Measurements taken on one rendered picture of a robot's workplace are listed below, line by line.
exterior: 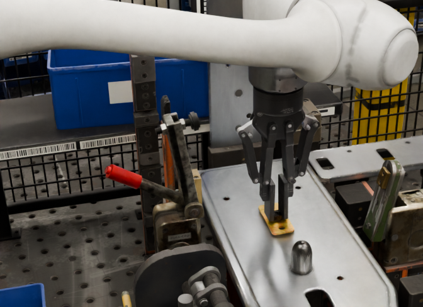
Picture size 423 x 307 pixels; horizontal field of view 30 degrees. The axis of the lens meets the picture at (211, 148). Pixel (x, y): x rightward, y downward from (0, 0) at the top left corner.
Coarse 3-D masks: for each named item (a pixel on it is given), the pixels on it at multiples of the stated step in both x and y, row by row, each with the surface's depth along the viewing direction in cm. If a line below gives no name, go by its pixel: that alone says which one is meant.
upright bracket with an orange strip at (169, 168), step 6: (162, 96) 126; (162, 102) 126; (168, 102) 124; (162, 108) 126; (168, 108) 125; (162, 114) 127; (162, 120) 127; (162, 138) 129; (162, 144) 130; (168, 144) 128; (162, 150) 131; (168, 150) 128; (168, 156) 129; (168, 162) 129; (168, 168) 130; (168, 174) 131; (168, 180) 131; (174, 180) 131; (168, 186) 132; (174, 186) 132
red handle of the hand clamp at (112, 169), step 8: (112, 168) 117; (120, 168) 118; (112, 176) 117; (120, 176) 117; (128, 176) 118; (136, 176) 118; (128, 184) 118; (136, 184) 118; (144, 184) 119; (152, 184) 120; (152, 192) 120; (160, 192) 120; (168, 192) 121; (176, 192) 122; (176, 200) 122
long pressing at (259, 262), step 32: (224, 192) 138; (256, 192) 138; (320, 192) 137; (224, 224) 129; (256, 224) 129; (320, 224) 129; (224, 256) 122; (256, 256) 122; (288, 256) 121; (320, 256) 121; (352, 256) 121; (256, 288) 115; (288, 288) 115; (320, 288) 115; (352, 288) 114; (384, 288) 114
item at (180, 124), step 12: (168, 120) 115; (180, 120) 116; (192, 120) 116; (156, 132) 116; (168, 132) 115; (180, 132) 115; (180, 144) 116; (180, 156) 117; (180, 168) 118; (180, 180) 119; (192, 180) 120; (180, 192) 124; (192, 192) 121
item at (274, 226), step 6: (276, 204) 132; (276, 210) 129; (264, 216) 130; (276, 216) 128; (282, 216) 128; (270, 222) 128; (276, 222) 128; (282, 222) 128; (288, 222) 128; (270, 228) 127; (276, 228) 127; (288, 228) 126; (294, 228) 126; (276, 234) 125
